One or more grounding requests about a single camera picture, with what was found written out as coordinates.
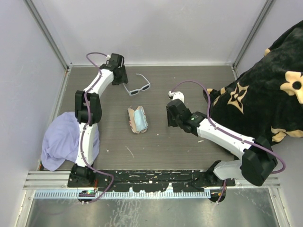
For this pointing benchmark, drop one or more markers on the black paint-splattered base plate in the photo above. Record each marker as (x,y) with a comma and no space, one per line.
(145,180)

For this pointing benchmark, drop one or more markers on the right aluminium frame post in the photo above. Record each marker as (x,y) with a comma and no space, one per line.
(253,31)

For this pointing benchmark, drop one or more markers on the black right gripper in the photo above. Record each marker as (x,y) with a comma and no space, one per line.
(171,123)

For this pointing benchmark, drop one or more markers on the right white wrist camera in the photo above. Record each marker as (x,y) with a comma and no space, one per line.
(176,95)

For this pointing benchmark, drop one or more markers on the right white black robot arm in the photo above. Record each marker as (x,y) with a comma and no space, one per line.
(254,157)

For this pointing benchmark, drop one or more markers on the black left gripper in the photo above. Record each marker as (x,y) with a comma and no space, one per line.
(123,79)

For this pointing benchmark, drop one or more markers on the black floral plush blanket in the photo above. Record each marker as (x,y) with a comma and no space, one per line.
(267,99)

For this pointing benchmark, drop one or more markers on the white rectangular sunglasses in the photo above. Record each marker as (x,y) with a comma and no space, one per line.
(139,83)

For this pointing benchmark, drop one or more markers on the slotted white cable duct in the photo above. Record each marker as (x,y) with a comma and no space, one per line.
(90,194)

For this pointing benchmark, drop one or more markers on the aluminium front rail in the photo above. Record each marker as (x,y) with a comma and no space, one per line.
(58,180)

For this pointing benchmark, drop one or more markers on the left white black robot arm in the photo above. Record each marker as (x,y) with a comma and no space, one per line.
(88,113)

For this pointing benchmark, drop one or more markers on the light blue cleaning cloth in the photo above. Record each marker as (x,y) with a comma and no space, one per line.
(140,121)

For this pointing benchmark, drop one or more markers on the flag print glasses case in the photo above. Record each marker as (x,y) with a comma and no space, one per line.
(130,112)

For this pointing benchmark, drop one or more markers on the lavender crumpled cloth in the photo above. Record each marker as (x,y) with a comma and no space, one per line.
(61,141)

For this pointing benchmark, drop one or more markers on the left aluminium frame post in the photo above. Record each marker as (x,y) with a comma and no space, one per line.
(44,22)

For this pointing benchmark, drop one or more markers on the aluminium frame post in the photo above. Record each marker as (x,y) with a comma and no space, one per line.
(253,31)
(44,22)

